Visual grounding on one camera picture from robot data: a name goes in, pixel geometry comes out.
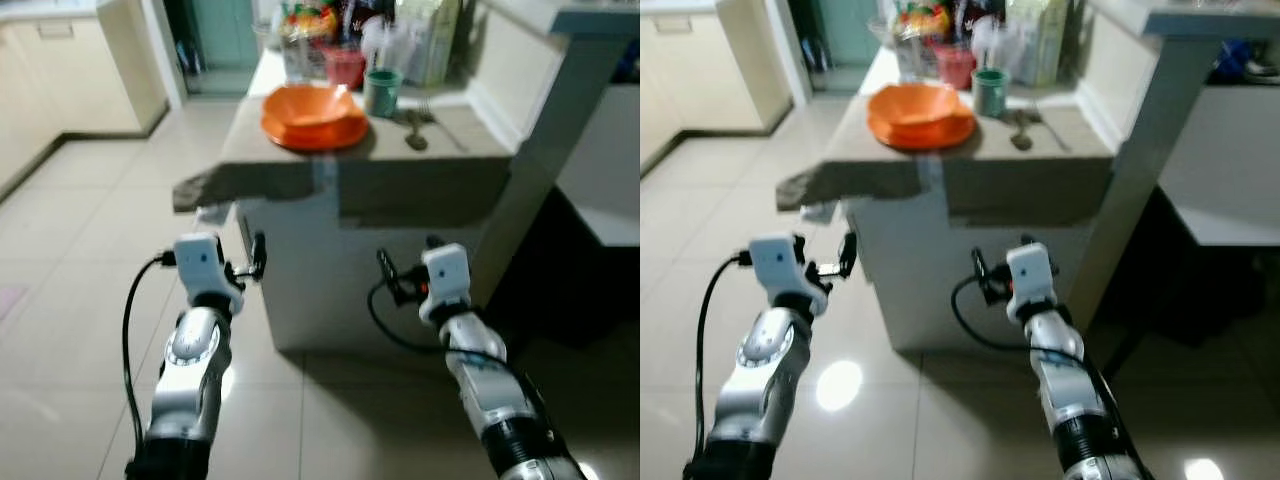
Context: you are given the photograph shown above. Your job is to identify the white table base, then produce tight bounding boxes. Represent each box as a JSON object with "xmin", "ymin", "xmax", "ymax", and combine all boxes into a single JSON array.
[
  {"xmin": 236, "ymin": 190, "xmax": 503, "ymax": 354},
  {"xmin": 842, "ymin": 190, "xmax": 1101, "ymax": 353}
]

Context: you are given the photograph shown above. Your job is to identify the grey table cloth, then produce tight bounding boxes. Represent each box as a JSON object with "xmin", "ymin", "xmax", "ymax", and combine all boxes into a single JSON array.
[{"xmin": 171, "ymin": 96, "xmax": 517, "ymax": 229}]

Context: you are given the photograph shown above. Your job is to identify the metal fork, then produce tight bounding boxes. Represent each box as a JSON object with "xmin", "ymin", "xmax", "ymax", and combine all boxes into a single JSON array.
[
  {"xmin": 424, "ymin": 100, "xmax": 469, "ymax": 154},
  {"xmin": 1030, "ymin": 100, "xmax": 1073, "ymax": 154}
]

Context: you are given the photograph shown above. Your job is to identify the orange plastic bowl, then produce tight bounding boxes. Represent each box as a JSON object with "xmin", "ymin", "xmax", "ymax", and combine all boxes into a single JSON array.
[
  {"xmin": 868, "ymin": 82, "xmax": 963, "ymax": 128},
  {"xmin": 264, "ymin": 83, "xmax": 359, "ymax": 129}
]

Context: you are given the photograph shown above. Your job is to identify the green cup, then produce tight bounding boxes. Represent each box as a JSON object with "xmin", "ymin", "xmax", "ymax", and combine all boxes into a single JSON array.
[
  {"xmin": 972, "ymin": 68, "xmax": 1011, "ymax": 120},
  {"xmin": 363, "ymin": 68, "xmax": 404, "ymax": 120}
]

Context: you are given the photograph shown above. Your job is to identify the clear glass jar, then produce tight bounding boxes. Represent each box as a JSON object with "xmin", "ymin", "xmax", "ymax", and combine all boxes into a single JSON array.
[
  {"xmin": 892, "ymin": 34, "xmax": 937, "ymax": 85},
  {"xmin": 279, "ymin": 34, "xmax": 324, "ymax": 87}
]

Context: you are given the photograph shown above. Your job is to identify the red cup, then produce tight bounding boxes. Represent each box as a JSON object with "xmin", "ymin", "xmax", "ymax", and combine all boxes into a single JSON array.
[
  {"xmin": 934, "ymin": 46, "xmax": 977, "ymax": 91},
  {"xmin": 324, "ymin": 47, "xmax": 367, "ymax": 91}
]

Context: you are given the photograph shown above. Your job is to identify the white counter with pillar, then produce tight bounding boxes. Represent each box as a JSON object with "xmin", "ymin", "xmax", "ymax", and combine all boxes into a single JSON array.
[
  {"xmin": 1068, "ymin": 0, "xmax": 1280, "ymax": 331},
  {"xmin": 466, "ymin": 0, "xmax": 641, "ymax": 313}
]

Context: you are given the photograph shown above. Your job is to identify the white plastic bag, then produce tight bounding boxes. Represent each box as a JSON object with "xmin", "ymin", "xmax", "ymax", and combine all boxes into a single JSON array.
[
  {"xmin": 968, "ymin": 14, "xmax": 1011, "ymax": 73},
  {"xmin": 358, "ymin": 14, "xmax": 403, "ymax": 73}
]

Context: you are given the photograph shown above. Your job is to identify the teal door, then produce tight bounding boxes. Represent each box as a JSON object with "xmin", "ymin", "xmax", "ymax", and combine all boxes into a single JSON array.
[
  {"xmin": 812, "ymin": 0, "xmax": 883, "ymax": 69},
  {"xmin": 188, "ymin": 0, "xmax": 263, "ymax": 73}
]

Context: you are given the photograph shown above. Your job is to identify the white low shelf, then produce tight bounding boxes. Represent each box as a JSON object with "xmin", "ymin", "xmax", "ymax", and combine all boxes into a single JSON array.
[
  {"xmin": 1158, "ymin": 84, "xmax": 1280, "ymax": 248},
  {"xmin": 556, "ymin": 84, "xmax": 641, "ymax": 248}
]

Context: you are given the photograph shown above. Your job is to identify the pale green carton box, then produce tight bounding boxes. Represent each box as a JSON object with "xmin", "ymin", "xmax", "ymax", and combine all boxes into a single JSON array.
[
  {"xmin": 395, "ymin": 0, "xmax": 463, "ymax": 88},
  {"xmin": 1005, "ymin": 0, "xmax": 1071, "ymax": 88}
]

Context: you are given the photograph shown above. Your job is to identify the colourful snack bag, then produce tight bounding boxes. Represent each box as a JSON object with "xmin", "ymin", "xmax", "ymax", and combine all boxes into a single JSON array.
[
  {"xmin": 893, "ymin": 0, "xmax": 953, "ymax": 43},
  {"xmin": 283, "ymin": 0, "xmax": 342, "ymax": 43}
]

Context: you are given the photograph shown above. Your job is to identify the beige kitchen cabinet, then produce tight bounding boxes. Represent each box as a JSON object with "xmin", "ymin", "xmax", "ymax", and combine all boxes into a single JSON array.
[
  {"xmin": 0, "ymin": 0, "xmax": 169, "ymax": 197},
  {"xmin": 640, "ymin": 0, "xmax": 793, "ymax": 173}
]

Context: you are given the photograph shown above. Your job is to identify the dark shoes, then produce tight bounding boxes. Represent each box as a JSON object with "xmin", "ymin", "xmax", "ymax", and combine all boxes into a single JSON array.
[{"xmin": 1213, "ymin": 38, "xmax": 1280, "ymax": 87}]

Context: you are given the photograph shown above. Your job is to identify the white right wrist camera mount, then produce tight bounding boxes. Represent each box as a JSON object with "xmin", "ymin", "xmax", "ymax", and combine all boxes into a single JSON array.
[
  {"xmin": 1004, "ymin": 243, "xmax": 1059, "ymax": 323},
  {"xmin": 417, "ymin": 243, "xmax": 473, "ymax": 326}
]

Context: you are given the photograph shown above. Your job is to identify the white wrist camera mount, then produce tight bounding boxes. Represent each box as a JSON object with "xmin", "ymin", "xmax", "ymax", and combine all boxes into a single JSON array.
[
  {"xmin": 417, "ymin": 243, "xmax": 473, "ymax": 326},
  {"xmin": 749, "ymin": 233, "xmax": 831, "ymax": 317},
  {"xmin": 1004, "ymin": 243, "xmax": 1059, "ymax": 323},
  {"xmin": 174, "ymin": 233, "xmax": 247, "ymax": 317}
]

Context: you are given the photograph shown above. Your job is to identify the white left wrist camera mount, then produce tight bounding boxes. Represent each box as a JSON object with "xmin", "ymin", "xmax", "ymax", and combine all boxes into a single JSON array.
[
  {"xmin": 174, "ymin": 233, "xmax": 247, "ymax": 317},
  {"xmin": 749, "ymin": 233, "xmax": 831, "ymax": 317}
]

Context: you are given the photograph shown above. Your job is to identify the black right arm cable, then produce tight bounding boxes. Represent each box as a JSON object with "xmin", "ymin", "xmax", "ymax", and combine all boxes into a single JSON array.
[
  {"xmin": 366, "ymin": 278, "xmax": 453, "ymax": 354},
  {"xmin": 949, "ymin": 274, "xmax": 1041, "ymax": 353}
]

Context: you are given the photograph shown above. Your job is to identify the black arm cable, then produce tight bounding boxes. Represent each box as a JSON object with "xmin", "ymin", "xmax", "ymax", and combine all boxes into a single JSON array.
[
  {"xmin": 366, "ymin": 278, "xmax": 453, "ymax": 354},
  {"xmin": 121, "ymin": 253, "xmax": 179, "ymax": 463},
  {"xmin": 693, "ymin": 251, "xmax": 753, "ymax": 469},
  {"xmin": 949, "ymin": 274, "xmax": 1041, "ymax": 353}
]

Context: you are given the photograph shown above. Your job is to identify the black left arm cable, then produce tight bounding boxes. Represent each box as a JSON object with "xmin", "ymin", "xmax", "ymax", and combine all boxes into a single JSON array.
[
  {"xmin": 121, "ymin": 253, "xmax": 179, "ymax": 463},
  {"xmin": 693, "ymin": 251, "xmax": 753, "ymax": 469}
]

